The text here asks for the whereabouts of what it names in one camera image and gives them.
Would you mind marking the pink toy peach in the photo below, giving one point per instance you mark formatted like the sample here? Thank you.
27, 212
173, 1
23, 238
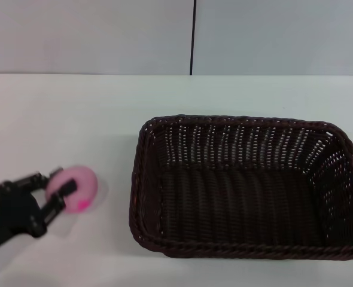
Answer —
85, 182

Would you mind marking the black vertical wall strip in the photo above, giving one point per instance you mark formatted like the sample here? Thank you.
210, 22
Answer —
192, 36

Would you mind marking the dark brown woven basket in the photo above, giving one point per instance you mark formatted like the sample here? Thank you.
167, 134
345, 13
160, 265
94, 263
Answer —
239, 203

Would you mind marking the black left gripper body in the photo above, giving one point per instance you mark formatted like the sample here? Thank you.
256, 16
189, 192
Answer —
13, 210

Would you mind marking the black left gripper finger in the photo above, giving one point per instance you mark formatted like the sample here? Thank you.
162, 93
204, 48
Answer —
57, 203
33, 180

